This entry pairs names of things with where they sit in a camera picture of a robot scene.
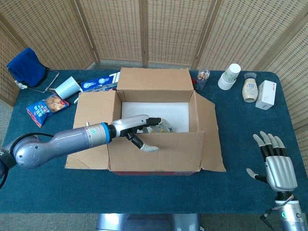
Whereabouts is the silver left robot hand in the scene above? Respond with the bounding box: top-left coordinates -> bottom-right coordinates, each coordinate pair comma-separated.
111,115 -> 162,154

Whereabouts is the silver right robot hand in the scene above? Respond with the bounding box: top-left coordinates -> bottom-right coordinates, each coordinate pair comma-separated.
246,131 -> 298,193

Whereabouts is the clear plastic bottle blue label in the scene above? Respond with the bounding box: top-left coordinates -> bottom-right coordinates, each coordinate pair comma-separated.
144,117 -> 174,133

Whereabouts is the red cardboard shipping box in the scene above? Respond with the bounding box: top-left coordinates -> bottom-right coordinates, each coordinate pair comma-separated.
64,66 -> 227,176

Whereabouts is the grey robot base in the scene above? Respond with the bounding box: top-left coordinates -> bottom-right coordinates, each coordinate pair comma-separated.
95,213 -> 201,231

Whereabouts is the blue white toothpaste box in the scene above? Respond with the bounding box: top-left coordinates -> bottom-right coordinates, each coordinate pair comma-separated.
80,73 -> 121,92

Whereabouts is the dark blue cloth-covered table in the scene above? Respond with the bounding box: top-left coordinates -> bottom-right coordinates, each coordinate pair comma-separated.
0,69 -> 302,215

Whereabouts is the white carton box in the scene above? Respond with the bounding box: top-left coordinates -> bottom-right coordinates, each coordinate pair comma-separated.
255,80 -> 277,111

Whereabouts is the white foam sheet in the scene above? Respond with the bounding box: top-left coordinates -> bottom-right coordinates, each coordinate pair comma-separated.
121,101 -> 190,133

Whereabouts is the light blue plastic mug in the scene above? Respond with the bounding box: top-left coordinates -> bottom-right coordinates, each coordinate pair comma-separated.
49,76 -> 83,104

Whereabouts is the blue cookie snack bag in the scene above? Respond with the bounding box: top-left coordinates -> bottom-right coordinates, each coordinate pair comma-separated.
26,94 -> 70,128

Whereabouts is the mayonnaise squeeze bottle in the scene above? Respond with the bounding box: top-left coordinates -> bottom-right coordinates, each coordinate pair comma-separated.
242,72 -> 259,103

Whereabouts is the small clear snack bottle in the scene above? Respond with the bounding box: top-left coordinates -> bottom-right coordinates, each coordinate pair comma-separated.
193,69 -> 210,90

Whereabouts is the wicker folding screen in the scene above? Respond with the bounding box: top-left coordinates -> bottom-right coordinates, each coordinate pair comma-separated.
0,0 -> 308,174

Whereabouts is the stack of white paper cups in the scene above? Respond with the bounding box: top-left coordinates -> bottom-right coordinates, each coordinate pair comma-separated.
218,72 -> 237,91

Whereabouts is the blue towel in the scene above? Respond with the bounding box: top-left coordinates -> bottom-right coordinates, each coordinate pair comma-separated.
6,47 -> 48,88

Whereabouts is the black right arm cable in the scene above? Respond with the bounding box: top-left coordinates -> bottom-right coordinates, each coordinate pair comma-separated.
259,206 -> 284,231

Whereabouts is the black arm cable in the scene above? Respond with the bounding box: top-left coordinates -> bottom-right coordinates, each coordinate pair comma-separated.
0,132 -> 55,191
259,206 -> 284,231

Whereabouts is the metal wire rack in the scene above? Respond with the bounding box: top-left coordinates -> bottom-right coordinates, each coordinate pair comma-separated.
7,67 -> 60,93

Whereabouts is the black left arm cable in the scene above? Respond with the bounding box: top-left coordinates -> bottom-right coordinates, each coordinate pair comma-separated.
0,132 -> 55,191

